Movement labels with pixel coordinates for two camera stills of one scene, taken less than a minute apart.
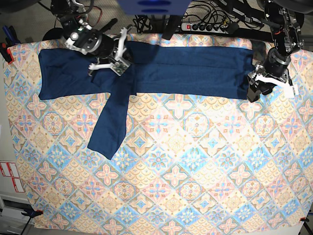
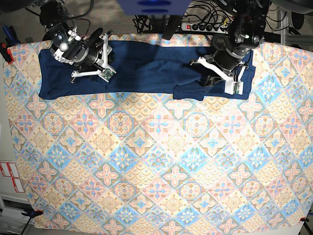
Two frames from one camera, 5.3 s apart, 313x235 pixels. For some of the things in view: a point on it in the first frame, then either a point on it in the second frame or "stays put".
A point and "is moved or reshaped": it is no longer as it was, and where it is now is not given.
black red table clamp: (6, 53) stays put
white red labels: (9, 169) stays put
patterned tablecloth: (186, 163) stays put
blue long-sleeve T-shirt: (155, 69) is moved or reshaped
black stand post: (172, 26) stays put
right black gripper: (265, 77) -> (225, 61)
